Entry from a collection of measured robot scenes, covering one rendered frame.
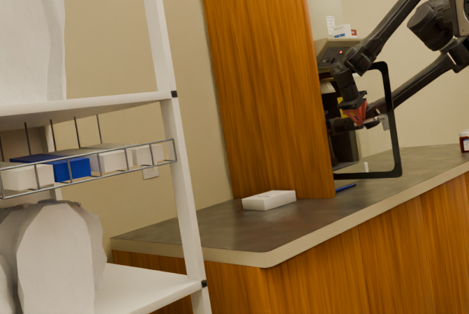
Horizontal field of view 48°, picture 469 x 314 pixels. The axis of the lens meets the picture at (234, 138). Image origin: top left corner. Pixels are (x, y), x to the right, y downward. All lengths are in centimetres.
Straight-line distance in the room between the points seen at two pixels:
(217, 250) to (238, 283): 10
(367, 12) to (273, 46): 148
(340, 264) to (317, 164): 44
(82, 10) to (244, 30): 61
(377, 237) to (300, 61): 66
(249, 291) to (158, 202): 72
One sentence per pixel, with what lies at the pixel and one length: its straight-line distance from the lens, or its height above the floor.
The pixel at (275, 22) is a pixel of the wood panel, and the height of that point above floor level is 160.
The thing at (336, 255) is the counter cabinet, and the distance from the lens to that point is 160.
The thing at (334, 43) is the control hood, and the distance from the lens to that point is 200.
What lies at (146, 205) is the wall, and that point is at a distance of 196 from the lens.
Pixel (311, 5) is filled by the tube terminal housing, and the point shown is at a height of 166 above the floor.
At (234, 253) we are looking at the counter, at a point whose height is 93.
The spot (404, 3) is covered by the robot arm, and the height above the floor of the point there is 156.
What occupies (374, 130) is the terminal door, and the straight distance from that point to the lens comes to 187.
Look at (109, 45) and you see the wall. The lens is 194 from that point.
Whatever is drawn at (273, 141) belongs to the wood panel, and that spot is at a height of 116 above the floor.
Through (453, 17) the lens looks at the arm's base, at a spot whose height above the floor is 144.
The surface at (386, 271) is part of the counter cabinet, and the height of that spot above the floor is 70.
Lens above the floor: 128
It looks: 2 degrees down
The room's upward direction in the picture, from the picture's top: 9 degrees counter-clockwise
